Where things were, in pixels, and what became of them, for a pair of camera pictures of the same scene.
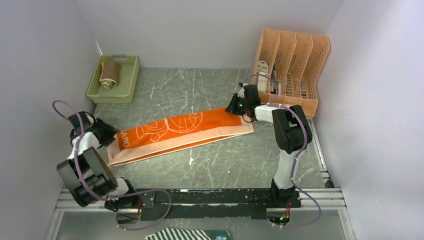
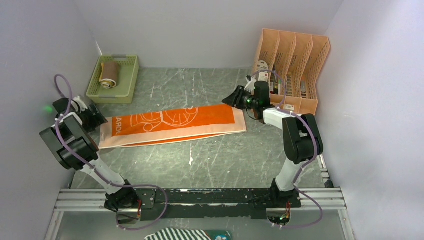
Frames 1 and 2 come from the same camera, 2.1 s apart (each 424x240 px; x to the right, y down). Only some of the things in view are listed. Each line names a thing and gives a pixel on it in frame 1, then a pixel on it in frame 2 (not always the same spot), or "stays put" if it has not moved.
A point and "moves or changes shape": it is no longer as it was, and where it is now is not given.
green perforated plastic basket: (124, 92) stays put
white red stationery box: (262, 82) stays put
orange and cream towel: (174, 135) moves or changes shape
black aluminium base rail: (242, 203) stays put
